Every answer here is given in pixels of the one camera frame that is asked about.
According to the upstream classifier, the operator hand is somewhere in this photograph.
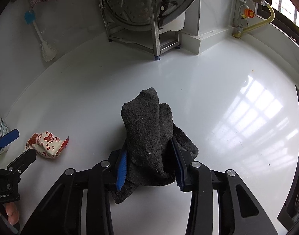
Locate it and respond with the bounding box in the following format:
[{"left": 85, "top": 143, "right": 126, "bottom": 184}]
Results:
[{"left": 5, "top": 202, "right": 20, "bottom": 225}]

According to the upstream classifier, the yellow gas hose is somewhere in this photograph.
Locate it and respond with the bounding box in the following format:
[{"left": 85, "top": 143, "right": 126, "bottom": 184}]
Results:
[{"left": 232, "top": 0, "right": 276, "bottom": 39}]

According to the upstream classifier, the white bottle brush blue handle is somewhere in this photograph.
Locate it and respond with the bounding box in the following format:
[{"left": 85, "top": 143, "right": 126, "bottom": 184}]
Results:
[{"left": 24, "top": 10, "right": 57, "bottom": 62}]

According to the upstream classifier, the perforated steel steamer tray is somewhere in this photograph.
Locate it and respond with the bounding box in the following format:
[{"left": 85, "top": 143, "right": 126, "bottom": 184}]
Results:
[{"left": 107, "top": 0, "right": 209, "bottom": 26}]

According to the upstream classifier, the stainless steel dish rack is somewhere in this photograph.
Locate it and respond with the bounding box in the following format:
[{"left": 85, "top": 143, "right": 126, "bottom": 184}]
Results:
[{"left": 99, "top": 0, "right": 181, "bottom": 61}]

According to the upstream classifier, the gas valve with orange knob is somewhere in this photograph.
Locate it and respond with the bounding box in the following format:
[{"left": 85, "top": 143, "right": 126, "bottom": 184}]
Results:
[{"left": 235, "top": 0, "right": 255, "bottom": 33}]

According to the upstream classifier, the black terry cloth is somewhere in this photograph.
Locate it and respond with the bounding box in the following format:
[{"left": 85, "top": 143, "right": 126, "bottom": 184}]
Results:
[{"left": 111, "top": 88, "right": 199, "bottom": 204}]

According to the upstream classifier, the red white snack bag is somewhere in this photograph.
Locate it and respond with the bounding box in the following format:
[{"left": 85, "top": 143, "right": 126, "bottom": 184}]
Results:
[{"left": 23, "top": 131, "right": 69, "bottom": 159}]

